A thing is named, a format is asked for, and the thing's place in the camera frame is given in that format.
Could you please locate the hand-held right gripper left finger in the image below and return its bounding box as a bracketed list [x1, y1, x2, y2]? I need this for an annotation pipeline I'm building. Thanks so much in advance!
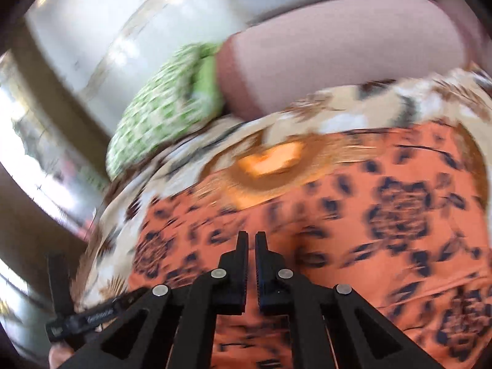
[69, 232, 249, 369]

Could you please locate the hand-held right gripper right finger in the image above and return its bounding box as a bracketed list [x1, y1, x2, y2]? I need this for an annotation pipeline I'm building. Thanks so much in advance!
[256, 232, 436, 369]

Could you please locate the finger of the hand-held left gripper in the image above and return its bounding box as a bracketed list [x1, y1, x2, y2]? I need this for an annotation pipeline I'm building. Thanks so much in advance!
[46, 253, 76, 319]

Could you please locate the orange floral garment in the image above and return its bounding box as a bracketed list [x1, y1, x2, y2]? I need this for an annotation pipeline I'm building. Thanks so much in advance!
[129, 121, 492, 369]

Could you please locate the person's left hand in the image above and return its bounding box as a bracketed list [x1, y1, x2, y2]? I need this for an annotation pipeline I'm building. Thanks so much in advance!
[48, 343, 79, 369]

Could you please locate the beige leaf-print blanket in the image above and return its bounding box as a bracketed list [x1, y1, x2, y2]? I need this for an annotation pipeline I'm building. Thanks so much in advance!
[75, 65, 492, 316]

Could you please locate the patterned glass window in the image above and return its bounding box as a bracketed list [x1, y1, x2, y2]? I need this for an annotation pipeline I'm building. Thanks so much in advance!
[0, 52, 98, 241]

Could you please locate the green checkered pillow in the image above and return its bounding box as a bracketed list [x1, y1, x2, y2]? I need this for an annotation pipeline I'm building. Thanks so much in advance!
[105, 42, 228, 182]

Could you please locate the mauve quilted mattress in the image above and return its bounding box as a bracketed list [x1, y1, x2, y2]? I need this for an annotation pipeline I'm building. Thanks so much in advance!
[216, 0, 474, 119]

